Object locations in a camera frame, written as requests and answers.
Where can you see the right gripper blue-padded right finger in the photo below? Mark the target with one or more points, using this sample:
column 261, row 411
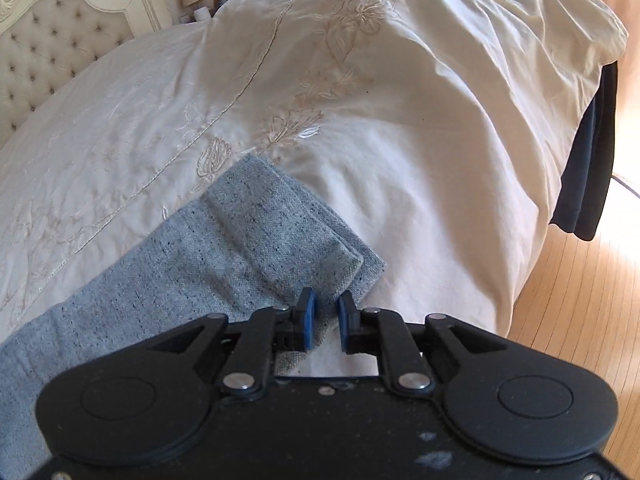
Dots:
column 413, row 359

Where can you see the white cup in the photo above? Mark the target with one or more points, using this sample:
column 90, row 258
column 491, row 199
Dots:
column 202, row 14

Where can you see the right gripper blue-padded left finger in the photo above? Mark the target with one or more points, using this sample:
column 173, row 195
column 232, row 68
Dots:
column 238, row 358

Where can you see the cream embroidered bedspread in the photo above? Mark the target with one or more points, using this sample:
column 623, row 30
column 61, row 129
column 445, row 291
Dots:
column 342, row 95

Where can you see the cream tufted headboard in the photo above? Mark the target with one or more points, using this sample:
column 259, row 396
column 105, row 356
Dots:
column 47, row 43

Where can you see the dark garment on bed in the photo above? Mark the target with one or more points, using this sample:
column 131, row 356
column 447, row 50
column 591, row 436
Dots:
column 538, row 82

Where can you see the grey knit pants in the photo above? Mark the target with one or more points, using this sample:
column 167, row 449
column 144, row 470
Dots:
column 256, row 238

